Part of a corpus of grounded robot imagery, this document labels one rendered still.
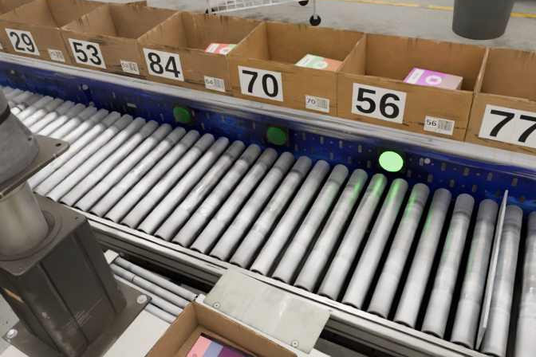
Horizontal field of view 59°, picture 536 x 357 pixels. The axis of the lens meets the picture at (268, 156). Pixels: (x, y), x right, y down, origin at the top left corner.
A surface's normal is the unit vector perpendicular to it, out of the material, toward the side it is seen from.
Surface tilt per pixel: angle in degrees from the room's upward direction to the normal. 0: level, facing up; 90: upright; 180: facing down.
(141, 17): 90
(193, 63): 91
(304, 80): 91
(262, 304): 0
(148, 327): 0
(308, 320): 0
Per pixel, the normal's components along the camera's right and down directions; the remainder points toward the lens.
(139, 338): -0.09, -0.78
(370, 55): -0.44, 0.59
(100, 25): 0.88, 0.22
